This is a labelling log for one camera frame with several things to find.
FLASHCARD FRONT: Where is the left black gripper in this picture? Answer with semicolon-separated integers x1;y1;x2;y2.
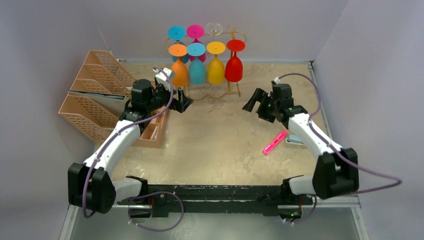
146;82;192;114

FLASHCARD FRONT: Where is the red wine glass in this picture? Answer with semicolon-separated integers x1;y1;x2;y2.
225;39;246;83

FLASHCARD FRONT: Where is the yellow wine glass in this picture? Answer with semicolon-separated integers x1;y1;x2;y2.
206;41;226;85

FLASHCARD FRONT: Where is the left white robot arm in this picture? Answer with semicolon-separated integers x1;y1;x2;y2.
67;79;194;218

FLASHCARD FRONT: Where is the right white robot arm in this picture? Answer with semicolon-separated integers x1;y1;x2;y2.
243;83;359;204

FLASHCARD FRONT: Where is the orange wine glass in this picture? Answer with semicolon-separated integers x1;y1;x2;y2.
168;43;189;87

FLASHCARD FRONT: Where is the front blue wine glass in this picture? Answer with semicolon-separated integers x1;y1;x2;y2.
187;42;206;85

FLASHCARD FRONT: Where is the blue wine glass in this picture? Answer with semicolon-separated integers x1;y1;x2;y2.
167;25;189;64
187;42;206;85

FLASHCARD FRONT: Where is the back blue wine glass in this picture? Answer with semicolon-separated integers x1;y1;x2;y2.
167;25;189;64

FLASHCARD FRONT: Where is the magenta wine glass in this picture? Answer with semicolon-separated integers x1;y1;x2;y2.
186;24;206;63

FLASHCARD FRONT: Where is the clear wine glass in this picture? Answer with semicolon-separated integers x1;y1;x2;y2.
205;22;223;36

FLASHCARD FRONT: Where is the pink highlighter marker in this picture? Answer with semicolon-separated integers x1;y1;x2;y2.
262;130;288;156

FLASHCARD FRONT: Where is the light blue stapler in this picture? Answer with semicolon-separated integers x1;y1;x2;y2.
285;134;305;146

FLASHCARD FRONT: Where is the grey folder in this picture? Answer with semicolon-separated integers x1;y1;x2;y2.
68;90;129;116

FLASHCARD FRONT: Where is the peach plastic file organizer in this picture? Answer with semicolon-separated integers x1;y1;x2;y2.
58;49;170;149

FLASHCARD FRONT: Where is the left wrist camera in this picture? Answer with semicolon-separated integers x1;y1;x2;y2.
153;67;175;91

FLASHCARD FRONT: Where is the gold wire glass rack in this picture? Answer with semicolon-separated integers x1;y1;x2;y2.
165;26;247;101

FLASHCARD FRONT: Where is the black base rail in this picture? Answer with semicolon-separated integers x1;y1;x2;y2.
118;183;314;219

